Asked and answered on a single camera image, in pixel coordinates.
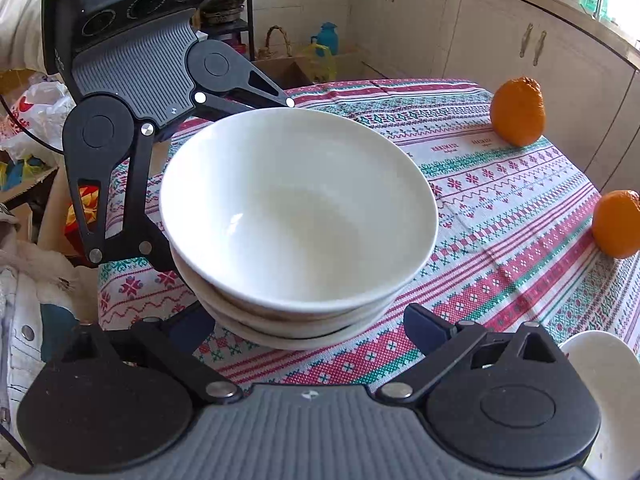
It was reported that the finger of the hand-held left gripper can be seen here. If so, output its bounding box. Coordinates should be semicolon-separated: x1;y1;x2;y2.
194;60;297;111
67;121;177;272

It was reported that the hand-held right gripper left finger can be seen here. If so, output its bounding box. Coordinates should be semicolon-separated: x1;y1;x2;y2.
55;305;244;404

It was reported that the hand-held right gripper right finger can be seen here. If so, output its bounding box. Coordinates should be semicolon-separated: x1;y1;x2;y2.
377;303;571;405

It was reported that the white bowl with pink flowers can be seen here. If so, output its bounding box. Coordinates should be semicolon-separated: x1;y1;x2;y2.
160;107;439;322
197;295;391;352
170;245;401;336

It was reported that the stained white fruit-print plate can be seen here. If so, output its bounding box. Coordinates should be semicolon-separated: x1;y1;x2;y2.
559;330;640;480

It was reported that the person's left forearm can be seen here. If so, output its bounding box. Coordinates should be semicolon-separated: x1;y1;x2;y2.
0;0;51;73

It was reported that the red patterned gift box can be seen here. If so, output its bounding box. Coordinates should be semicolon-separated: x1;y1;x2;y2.
64;185;103;256

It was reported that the wicker basket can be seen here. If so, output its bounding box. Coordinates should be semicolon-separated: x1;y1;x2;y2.
257;25;293;60

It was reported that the cardboard box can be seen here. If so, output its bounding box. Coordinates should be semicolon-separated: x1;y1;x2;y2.
0;160;76;256
252;50;373;88

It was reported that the metal pot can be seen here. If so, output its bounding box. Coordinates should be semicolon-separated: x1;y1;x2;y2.
202;0;247;26

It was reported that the black metal shelf rack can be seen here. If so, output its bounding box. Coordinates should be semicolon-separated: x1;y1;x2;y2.
200;0;256;61

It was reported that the yellow plastic jug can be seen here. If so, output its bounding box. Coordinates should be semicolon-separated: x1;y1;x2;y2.
300;42;337;83

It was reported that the white red plastic bag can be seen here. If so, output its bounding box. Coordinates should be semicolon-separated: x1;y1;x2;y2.
0;80;76;161

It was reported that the blue thermos jug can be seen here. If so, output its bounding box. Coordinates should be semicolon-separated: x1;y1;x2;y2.
311;22;339;56

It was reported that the striped patterned tablecloth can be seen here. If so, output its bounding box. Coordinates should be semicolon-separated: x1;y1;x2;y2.
97;78;640;391

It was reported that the person's white jacket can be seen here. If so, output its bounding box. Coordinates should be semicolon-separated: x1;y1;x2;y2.
0;240;101;461

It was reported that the orange with green leaf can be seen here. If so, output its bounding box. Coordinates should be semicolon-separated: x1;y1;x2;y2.
592;190;640;259

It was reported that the orange with bumpy top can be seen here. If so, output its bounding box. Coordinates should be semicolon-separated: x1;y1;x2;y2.
490;77;547;148

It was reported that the green bottle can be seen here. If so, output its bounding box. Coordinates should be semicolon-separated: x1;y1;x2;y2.
580;0;608;22

